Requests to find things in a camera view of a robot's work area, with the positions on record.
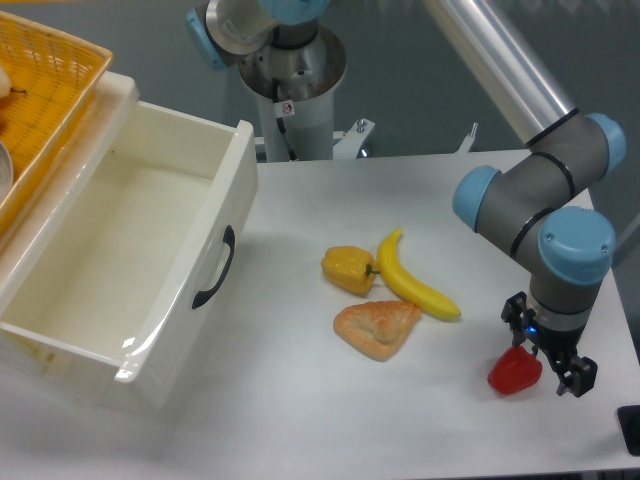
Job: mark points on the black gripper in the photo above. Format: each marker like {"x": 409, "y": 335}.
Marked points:
{"x": 558, "y": 342}

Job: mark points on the red toy pepper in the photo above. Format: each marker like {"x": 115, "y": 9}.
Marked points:
{"x": 515, "y": 370}

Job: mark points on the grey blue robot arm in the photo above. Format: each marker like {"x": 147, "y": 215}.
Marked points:
{"x": 526, "y": 212}

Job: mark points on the yellow toy pepper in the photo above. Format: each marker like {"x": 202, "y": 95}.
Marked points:
{"x": 350, "y": 268}

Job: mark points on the black corner device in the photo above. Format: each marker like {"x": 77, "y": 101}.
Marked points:
{"x": 629, "y": 420}

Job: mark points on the yellow toy banana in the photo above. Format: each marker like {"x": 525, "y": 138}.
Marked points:
{"x": 408, "y": 287}

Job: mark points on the toy pastry bread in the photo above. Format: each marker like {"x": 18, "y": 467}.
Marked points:
{"x": 377, "y": 329}

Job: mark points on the white plastic drawer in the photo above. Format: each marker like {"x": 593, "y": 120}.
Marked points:
{"x": 105, "y": 314}

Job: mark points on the yellow woven basket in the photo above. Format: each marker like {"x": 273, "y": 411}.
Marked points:
{"x": 54, "y": 76}

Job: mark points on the metal bowl edge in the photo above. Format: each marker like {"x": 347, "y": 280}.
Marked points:
{"x": 6, "y": 172}

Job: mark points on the pale fruit in basket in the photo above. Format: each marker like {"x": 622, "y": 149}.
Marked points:
{"x": 6, "y": 84}

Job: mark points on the black drawer handle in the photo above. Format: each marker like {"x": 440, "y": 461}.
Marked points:
{"x": 202, "y": 297}

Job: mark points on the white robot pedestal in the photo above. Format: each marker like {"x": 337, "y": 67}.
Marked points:
{"x": 294, "y": 78}

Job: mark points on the white drawer cabinet frame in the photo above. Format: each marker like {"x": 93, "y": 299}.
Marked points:
{"x": 114, "y": 100}

